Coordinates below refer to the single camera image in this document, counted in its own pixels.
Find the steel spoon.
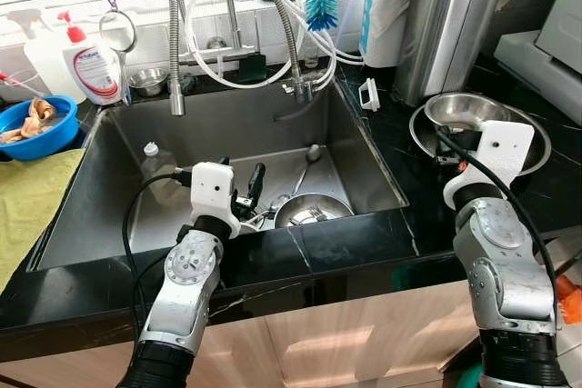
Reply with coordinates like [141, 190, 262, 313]
[293, 143, 325, 196]
[259, 193, 301, 225]

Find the stainless steel sink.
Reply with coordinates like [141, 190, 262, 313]
[27, 79, 410, 273]

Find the large steel plate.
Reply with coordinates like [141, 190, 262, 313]
[408, 97, 552, 177]

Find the clear bottle white cap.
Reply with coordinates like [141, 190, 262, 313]
[139, 141, 178, 203]

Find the white scrub brush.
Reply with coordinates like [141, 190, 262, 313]
[358, 77, 381, 113]

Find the steel diverter valve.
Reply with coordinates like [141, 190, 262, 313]
[282, 79, 319, 104]

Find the steel knife block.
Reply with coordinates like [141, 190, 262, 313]
[393, 0, 512, 107]

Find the dark green sponge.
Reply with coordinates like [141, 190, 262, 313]
[232, 55, 266, 85]

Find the white countertop appliance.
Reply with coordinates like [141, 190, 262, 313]
[496, 0, 582, 121]

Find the white water purifier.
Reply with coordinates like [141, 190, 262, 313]
[350, 0, 428, 69]

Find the small steel bowl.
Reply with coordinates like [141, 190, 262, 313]
[127, 67, 169, 98]

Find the light wood base cabinet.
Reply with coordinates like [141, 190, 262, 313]
[0, 274, 582, 388]

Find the steel sink tap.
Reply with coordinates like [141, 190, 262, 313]
[186, 0, 265, 66]

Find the orange plastic piece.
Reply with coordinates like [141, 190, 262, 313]
[557, 274, 582, 325]

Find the white soap bottle red pump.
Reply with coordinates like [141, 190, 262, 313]
[56, 11, 128, 107]

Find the blue plastic bowl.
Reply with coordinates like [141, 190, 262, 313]
[0, 95, 80, 163]

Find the round steel strainer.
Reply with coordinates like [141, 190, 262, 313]
[98, 9, 139, 55]

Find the yellow dish cloth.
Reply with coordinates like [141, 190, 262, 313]
[0, 149, 85, 289]

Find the white spray bottle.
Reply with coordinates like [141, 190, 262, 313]
[5, 8, 78, 103]

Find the red plastic stick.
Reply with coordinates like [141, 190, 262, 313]
[0, 70, 28, 89]

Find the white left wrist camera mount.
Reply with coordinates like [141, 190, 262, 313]
[189, 162, 242, 225]

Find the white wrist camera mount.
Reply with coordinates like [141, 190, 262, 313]
[189, 162, 242, 225]
[464, 120, 536, 191]

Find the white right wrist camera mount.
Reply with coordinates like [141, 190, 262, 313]
[464, 120, 536, 191]

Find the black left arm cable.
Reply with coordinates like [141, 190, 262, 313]
[123, 168, 194, 334]

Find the white hose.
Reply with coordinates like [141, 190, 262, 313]
[291, 0, 365, 66]
[185, 0, 296, 91]

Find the steel sprayer head hose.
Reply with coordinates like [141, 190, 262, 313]
[166, 0, 187, 118]

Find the flexible steel hose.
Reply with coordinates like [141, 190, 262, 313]
[223, 0, 315, 89]

